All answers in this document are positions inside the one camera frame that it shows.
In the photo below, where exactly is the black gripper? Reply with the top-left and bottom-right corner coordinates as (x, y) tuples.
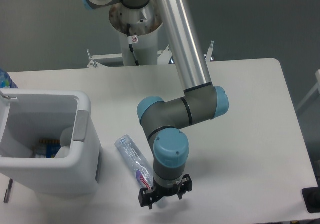
(138, 174), (193, 209)

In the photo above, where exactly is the clear plastic water bottle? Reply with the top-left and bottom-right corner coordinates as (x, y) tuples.
(115, 134), (154, 190)

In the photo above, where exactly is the clear plastic wrapper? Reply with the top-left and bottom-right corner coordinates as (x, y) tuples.
(55, 126), (73, 158)

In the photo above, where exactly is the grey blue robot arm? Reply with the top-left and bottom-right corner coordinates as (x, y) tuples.
(82, 0), (229, 207)

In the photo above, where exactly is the blue trash inside can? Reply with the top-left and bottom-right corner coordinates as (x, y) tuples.
(32, 139), (61, 158)

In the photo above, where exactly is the white trash can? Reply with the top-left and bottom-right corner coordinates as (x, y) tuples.
(0, 88), (102, 194)

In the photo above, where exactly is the black object at table corner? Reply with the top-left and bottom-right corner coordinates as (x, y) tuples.
(302, 187), (320, 213)

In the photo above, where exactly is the dark metal tool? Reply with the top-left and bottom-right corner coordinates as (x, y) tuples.
(3, 178), (14, 203)

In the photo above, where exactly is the blue bottle at edge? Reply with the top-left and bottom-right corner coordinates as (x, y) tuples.
(0, 69), (18, 88)

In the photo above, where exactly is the black cable on pedestal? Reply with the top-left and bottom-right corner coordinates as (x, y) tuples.
(126, 23), (140, 66)

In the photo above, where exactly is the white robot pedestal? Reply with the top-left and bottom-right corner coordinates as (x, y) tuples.
(109, 1), (163, 66)

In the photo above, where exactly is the white frame at right edge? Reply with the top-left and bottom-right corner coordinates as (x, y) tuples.
(296, 69), (320, 116)

